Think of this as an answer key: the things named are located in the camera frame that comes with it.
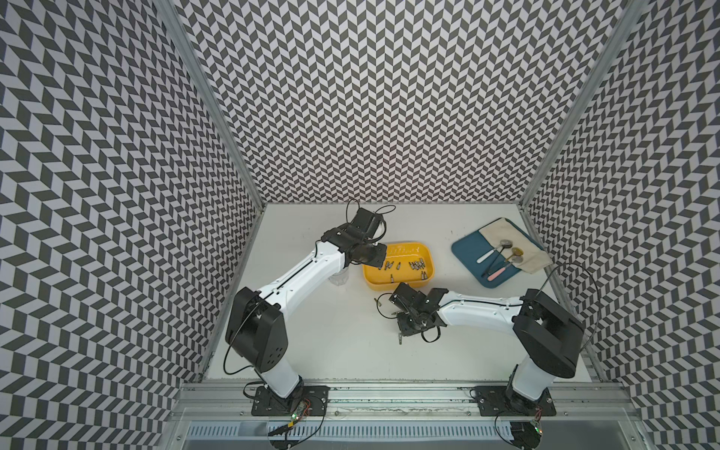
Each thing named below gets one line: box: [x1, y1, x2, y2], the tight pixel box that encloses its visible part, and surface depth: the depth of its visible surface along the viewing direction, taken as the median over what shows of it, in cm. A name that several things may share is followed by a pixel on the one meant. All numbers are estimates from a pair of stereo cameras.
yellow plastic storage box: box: [362, 241, 435, 292], surface depth 101 cm
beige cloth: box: [478, 217, 554, 275], surface depth 107 cm
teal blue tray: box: [451, 229, 524, 289], surface depth 101 cm
